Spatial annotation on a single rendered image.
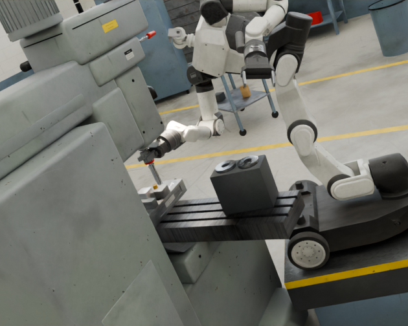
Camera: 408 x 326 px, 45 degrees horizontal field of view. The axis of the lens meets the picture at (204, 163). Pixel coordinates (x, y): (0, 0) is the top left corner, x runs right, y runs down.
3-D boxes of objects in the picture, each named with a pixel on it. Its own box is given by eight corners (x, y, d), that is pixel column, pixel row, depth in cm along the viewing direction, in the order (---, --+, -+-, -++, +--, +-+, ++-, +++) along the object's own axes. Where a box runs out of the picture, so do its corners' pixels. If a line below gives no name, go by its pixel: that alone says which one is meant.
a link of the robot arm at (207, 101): (208, 131, 264) (199, 90, 258) (229, 129, 257) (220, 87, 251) (197, 138, 254) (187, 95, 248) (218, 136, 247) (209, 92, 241)
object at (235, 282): (235, 283, 299) (199, 200, 277) (284, 284, 282) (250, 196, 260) (171, 398, 238) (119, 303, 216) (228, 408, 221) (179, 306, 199)
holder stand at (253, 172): (231, 200, 220) (215, 161, 212) (278, 191, 211) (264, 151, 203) (224, 215, 210) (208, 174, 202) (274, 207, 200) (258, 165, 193)
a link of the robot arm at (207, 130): (185, 140, 243) (206, 141, 259) (203, 139, 237) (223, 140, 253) (184, 118, 243) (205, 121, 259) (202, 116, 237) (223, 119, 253)
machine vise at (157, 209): (163, 192, 254) (155, 174, 250) (187, 190, 246) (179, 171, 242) (126, 233, 228) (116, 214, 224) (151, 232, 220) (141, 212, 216)
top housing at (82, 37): (107, 42, 224) (90, 6, 218) (151, 26, 210) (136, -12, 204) (35, 81, 188) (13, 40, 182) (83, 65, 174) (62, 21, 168)
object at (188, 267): (183, 219, 265) (175, 200, 260) (240, 215, 246) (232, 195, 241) (133, 282, 227) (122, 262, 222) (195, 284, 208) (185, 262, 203)
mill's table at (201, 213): (94, 220, 276) (88, 207, 273) (305, 205, 209) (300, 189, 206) (68, 246, 258) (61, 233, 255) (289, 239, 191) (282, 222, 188)
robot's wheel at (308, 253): (333, 260, 243) (322, 226, 236) (334, 266, 239) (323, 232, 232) (293, 268, 249) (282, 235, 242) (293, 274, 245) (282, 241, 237)
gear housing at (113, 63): (105, 70, 220) (95, 48, 216) (147, 57, 206) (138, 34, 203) (56, 99, 194) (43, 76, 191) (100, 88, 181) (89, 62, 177)
